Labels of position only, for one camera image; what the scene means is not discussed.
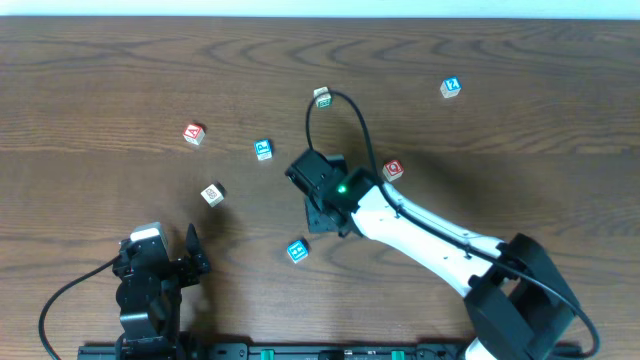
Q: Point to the blue letter P block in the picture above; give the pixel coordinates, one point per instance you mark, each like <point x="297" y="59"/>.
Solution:
<point x="263" y="149"/>

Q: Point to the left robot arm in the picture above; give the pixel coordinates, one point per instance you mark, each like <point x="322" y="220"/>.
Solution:
<point x="150" y="295"/>

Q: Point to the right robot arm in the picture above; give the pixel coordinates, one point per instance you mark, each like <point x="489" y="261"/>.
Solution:
<point x="515" y="297"/>

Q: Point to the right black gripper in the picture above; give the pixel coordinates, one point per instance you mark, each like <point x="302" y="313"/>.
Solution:
<point x="320" y="220"/>

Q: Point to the blue number 2 block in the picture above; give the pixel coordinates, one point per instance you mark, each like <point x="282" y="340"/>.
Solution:
<point x="450" y="87"/>

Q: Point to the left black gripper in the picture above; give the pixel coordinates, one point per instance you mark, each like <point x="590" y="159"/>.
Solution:
<point x="176" y="267"/>

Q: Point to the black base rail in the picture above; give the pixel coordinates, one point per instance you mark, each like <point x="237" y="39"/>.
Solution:
<point x="241" y="351"/>

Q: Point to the red letter A block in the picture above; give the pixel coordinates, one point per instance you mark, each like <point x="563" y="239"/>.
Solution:
<point x="194" y="134"/>

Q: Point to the pineapple green B block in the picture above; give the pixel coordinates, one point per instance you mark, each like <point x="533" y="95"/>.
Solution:
<point x="213" y="194"/>

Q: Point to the red letter Q block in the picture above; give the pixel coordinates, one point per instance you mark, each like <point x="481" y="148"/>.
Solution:
<point x="392" y="170"/>

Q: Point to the green number 5 block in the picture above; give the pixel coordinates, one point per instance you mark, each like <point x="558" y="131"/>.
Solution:
<point x="322" y="97"/>

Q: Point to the blue letter H block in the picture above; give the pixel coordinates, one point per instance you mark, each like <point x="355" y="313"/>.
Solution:
<point x="297" y="250"/>

